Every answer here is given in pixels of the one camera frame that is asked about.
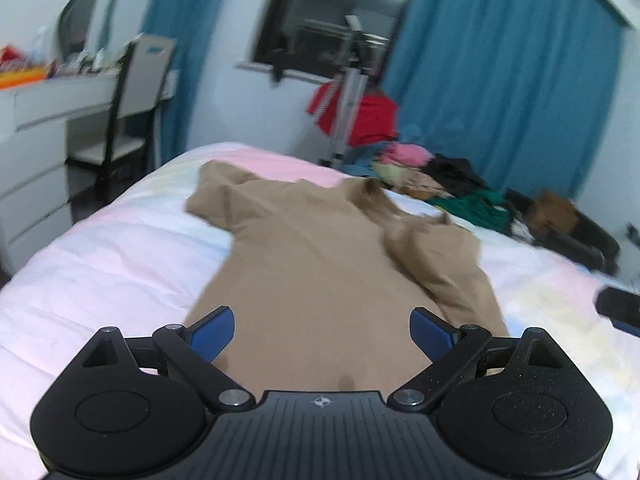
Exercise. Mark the bed with white pink cover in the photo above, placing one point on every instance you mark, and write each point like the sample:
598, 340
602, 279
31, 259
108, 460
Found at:
100, 260

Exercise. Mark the black basket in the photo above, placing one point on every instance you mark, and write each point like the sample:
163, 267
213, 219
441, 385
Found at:
590, 240

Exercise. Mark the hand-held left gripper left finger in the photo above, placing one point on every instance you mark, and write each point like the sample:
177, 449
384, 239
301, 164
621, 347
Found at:
212, 334

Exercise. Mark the white dressing table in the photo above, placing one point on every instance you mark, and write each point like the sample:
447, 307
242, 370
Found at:
30, 110

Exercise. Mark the silver tripod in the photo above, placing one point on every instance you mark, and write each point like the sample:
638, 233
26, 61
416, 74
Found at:
345, 105

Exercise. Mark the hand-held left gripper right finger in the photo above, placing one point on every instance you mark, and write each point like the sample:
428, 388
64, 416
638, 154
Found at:
433, 334

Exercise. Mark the pile of colourful clothes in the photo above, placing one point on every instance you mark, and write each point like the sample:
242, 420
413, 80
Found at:
450, 180

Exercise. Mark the white framed mirror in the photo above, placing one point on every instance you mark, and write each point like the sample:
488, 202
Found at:
80, 10

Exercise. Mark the orange box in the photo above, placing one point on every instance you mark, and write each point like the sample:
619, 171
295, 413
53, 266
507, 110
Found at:
20, 77

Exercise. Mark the red cloth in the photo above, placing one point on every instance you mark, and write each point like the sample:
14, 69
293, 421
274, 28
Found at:
372, 120

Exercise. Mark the dark window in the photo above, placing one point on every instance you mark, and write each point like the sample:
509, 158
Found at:
320, 10

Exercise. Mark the brown cardboard box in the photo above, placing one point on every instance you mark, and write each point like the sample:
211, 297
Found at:
552, 212

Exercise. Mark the black chair with white back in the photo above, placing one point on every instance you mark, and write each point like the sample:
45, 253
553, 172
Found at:
145, 80

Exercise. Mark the tan shirt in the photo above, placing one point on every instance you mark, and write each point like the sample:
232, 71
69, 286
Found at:
310, 270

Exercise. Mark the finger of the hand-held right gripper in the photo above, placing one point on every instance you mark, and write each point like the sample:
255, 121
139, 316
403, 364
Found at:
621, 303

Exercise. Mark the red item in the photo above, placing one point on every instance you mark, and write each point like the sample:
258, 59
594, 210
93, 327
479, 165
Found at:
12, 56

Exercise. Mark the blue curtain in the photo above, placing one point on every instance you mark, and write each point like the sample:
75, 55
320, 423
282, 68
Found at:
185, 10
500, 60

